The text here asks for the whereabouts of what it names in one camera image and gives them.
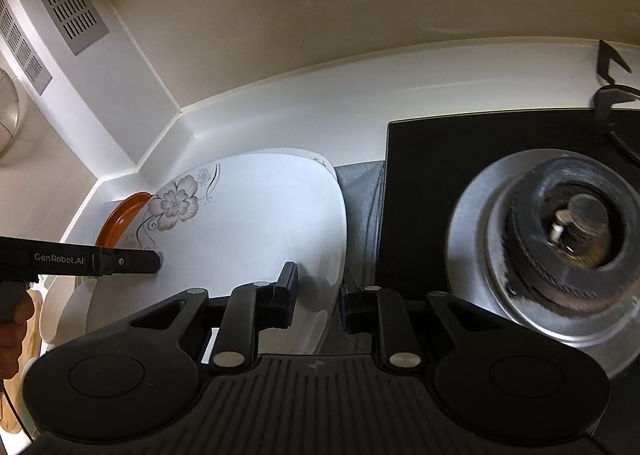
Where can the near gas burner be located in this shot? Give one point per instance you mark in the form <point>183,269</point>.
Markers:
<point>564,259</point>

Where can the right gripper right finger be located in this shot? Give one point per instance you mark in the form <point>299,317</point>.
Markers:
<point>382,314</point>

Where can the cream plastic bowl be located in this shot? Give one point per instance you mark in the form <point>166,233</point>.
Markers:
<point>65,309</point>

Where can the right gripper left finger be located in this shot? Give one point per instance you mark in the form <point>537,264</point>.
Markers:
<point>250,309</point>

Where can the large white floral plate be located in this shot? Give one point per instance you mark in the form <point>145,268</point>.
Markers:
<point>235,221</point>

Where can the person left hand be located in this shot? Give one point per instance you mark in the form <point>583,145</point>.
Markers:
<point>12,334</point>

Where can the black pan support grate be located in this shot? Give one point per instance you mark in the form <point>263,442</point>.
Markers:
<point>612,92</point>

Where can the brown round plate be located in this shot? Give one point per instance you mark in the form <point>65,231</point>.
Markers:
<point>122,215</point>

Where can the black gas stove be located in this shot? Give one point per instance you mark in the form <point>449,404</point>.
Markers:
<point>446,174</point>

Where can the metal mesh strainer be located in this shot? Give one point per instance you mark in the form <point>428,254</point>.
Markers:
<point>10,111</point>

